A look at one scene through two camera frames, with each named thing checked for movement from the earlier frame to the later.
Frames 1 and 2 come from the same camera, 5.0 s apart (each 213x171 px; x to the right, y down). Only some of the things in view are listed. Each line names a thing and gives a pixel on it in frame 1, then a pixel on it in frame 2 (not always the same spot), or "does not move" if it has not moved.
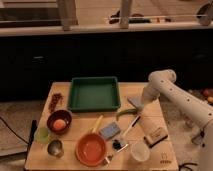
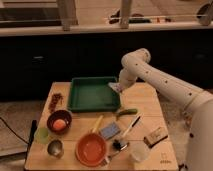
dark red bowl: x=59 y=121 does not move
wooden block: x=155 y=136 does not move
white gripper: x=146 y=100 -> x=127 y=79
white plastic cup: x=140 y=151 does not move
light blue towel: x=137 y=101 -> x=116 y=86
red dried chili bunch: x=56 y=99 does not move
